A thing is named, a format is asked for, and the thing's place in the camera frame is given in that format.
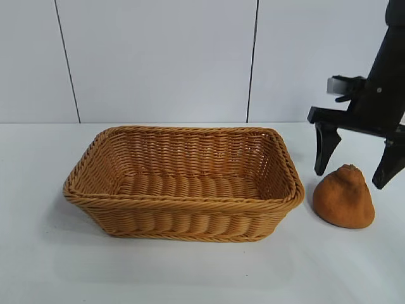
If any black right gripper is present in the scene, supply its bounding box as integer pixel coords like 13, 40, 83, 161
306, 27, 405, 190

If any bumpy orange fruit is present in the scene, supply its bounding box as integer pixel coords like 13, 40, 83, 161
312, 163, 377, 229

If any brown woven wicker basket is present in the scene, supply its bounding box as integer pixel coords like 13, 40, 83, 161
62, 125, 306, 243

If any right wrist camera silver lens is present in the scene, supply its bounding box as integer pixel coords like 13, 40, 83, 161
327, 75, 368, 103

